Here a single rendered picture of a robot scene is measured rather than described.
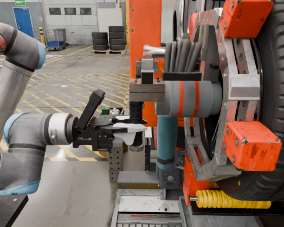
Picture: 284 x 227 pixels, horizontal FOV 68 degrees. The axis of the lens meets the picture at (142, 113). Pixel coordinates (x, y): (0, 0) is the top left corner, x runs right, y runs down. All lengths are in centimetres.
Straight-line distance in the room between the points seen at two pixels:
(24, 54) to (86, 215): 98
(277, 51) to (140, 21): 75
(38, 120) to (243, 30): 55
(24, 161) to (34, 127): 9
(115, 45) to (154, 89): 857
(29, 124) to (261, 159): 55
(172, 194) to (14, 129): 106
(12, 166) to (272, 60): 63
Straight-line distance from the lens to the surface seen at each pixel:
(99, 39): 918
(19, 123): 64
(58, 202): 161
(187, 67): 51
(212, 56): 71
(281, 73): 50
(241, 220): 107
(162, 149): 93
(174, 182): 122
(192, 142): 93
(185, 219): 125
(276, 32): 53
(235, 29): 54
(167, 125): 87
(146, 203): 139
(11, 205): 124
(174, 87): 68
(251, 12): 52
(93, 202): 154
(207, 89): 70
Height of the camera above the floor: 108
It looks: 23 degrees down
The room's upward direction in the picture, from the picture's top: straight up
